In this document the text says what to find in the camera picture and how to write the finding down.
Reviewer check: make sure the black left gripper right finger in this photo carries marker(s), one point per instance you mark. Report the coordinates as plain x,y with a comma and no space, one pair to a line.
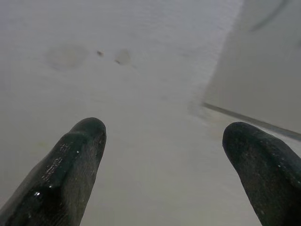
265,174

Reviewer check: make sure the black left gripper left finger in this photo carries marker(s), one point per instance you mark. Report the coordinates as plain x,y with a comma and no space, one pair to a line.
63,179

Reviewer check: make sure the white panel with metal edge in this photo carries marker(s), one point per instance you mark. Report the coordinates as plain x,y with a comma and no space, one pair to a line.
263,70

